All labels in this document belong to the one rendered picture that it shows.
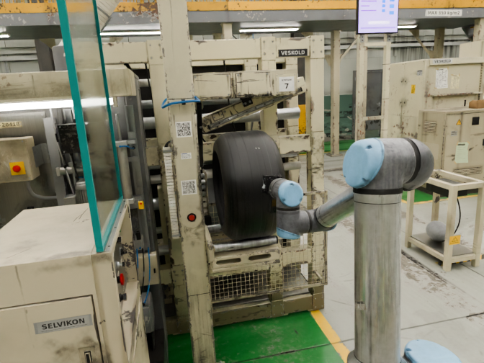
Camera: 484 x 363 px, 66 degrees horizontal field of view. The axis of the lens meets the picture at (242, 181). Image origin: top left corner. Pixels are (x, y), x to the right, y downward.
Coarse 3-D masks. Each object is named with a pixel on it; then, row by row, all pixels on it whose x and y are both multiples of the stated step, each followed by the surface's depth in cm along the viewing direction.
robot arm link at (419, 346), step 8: (408, 344) 103; (416, 344) 103; (424, 344) 104; (432, 344) 104; (408, 352) 100; (416, 352) 100; (424, 352) 100; (432, 352) 101; (440, 352) 101; (448, 352) 101; (408, 360) 99; (416, 360) 97; (424, 360) 97; (432, 360) 97; (440, 360) 98; (448, 360) 98; (456, 360) 98
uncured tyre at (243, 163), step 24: (216, 144) 191; (240, 144) 179; (264, 144) 181; (216, 168) 214; (240, 168) 172; (264, 168) 174; (216, 192) 218; (240, 192) 171; (240, 216) 175; (264, 216) 177; (240, 240) 193
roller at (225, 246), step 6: (246, 240) 192; (252, 240) 192; (258, 240) 193; (264, 240) 193; (270, 240) 193; (276, 240) 194; (216, 246) 188; (222, 246) 189; (228, 246) 189; (234, 246) 190; (240, 246) 190; (246, 246) 191; (252, 246) 192
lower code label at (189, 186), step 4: (188, 180) 185; (192, 180) 185; (184, 184) 185; (188, 184) 185; (192, 184) 186; (196, 184) 186; (184, 188) 185; (188, 188) 186; (192, 188) 186; (196, 188) 187; (184, 192) 186; (188, 192) 186; (192, 192) 187; (196, 192) 187
